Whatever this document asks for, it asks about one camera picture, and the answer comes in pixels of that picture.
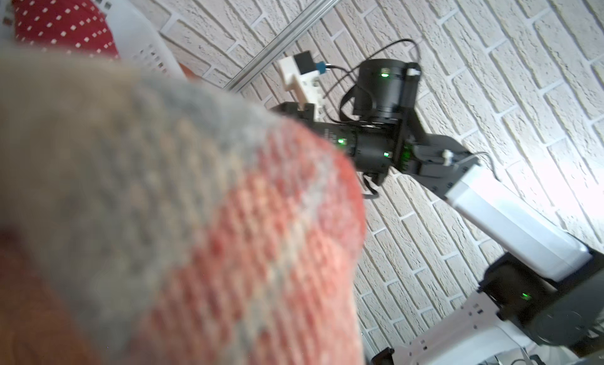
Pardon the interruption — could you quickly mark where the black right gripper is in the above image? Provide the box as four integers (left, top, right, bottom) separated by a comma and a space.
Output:
271, 102, 359, 169

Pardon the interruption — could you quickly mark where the red plaid skirt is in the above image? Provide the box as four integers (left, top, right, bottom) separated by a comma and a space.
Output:
1, 47, 366, 364

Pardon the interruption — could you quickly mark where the red polka dot skirt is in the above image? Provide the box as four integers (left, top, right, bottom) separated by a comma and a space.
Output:
12, 0, 120, 59

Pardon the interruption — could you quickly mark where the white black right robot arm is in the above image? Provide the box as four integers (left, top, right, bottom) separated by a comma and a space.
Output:
277, 52, 603, 364

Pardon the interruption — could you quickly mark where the white plastic basket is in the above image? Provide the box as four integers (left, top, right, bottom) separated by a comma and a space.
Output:
1, 0, 186, 80

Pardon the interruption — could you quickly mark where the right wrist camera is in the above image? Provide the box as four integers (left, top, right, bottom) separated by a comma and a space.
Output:
277, 51, 327, 121

